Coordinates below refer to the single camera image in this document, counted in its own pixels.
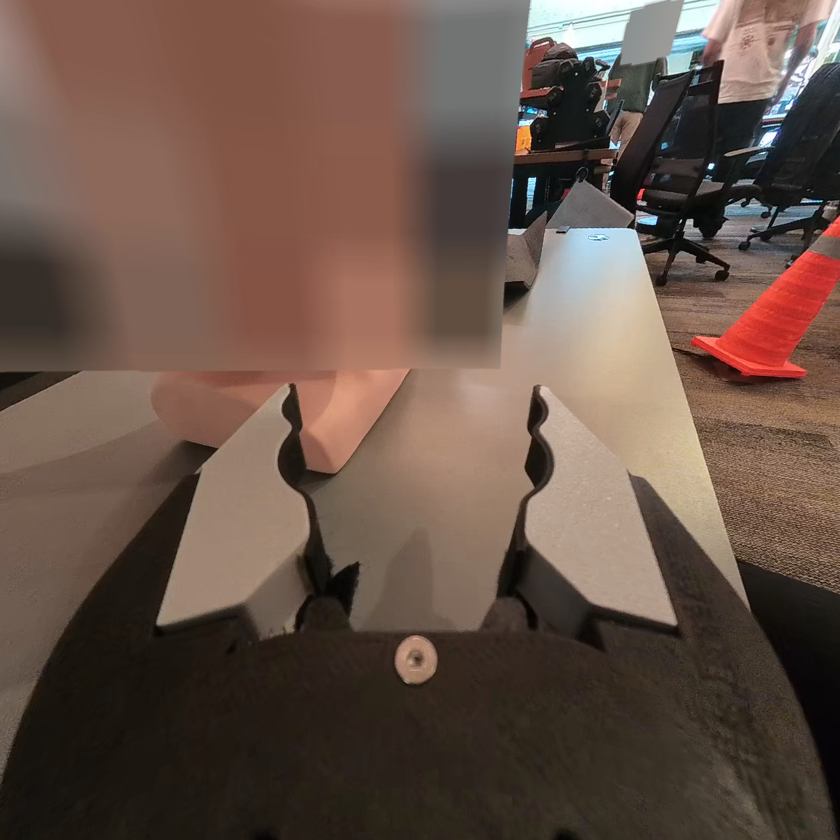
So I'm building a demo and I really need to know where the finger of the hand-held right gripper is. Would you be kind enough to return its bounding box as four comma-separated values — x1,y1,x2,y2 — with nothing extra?
546,180,636,231
503,210,550,291

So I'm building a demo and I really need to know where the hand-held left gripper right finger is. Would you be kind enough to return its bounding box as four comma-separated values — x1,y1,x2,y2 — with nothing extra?
497,385,681,641

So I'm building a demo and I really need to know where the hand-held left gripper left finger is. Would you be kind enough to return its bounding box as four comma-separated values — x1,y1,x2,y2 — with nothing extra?
156,383,330,639

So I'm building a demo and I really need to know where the wooden desk with black legs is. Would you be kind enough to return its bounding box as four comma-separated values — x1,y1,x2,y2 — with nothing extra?
511,147,619,229

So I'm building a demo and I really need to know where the black mesh office chair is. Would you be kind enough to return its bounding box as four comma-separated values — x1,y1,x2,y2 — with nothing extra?
610,60,763,287
738,62,840,269

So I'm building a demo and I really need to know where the black rack of grippers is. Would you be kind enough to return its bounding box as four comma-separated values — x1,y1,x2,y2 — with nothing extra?
528,58,613,153

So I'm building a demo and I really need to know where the orange case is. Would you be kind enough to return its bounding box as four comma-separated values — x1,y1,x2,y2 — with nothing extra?
521,37,559,93

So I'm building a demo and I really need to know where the black backpack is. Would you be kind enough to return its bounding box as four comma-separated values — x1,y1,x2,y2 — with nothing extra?
530,42,580,89

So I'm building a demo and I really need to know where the orange traffic cone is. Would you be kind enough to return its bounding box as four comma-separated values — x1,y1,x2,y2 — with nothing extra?
690,215,840,383

